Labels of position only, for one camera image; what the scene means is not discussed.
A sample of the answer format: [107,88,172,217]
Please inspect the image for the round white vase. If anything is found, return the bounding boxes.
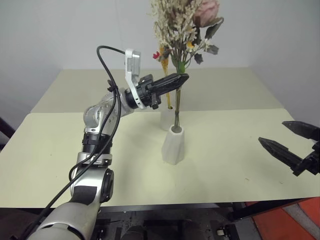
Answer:
[159,105,177,132]

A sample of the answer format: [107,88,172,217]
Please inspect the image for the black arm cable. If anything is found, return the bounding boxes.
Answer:
[19,45,126,240]

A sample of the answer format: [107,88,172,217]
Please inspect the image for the dark object beside table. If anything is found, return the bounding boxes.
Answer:
[0,116,16,152]

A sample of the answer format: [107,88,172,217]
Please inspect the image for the black table frame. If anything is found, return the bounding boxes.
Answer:
[0,196,320,222]

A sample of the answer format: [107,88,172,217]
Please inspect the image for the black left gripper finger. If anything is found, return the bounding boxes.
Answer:
[150,73,190,88]
[152,81,187,98]

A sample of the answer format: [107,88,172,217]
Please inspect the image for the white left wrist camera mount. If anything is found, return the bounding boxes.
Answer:
[124,48,146,110]

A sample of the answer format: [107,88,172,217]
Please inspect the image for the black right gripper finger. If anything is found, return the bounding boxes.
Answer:
[281,120,320,145]
[257,136,305,174]

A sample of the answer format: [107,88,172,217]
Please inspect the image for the pink rose cream flower bouquet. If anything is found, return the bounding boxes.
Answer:
[149,0,225,131]

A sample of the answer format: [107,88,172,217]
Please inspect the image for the dark rounded shape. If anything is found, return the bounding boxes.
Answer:
[121,224,148,240]

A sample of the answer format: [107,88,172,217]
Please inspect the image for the yellow red flower bouquet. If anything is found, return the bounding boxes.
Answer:
[152,42,175,110]

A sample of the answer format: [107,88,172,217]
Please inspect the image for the faceted white vase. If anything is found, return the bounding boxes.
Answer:
[161,124,187,166]

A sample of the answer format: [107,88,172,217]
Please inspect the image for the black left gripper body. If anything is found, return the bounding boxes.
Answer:
[136,74,161,110]

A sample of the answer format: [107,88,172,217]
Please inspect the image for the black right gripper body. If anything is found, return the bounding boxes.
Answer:
[291,140,320,178]

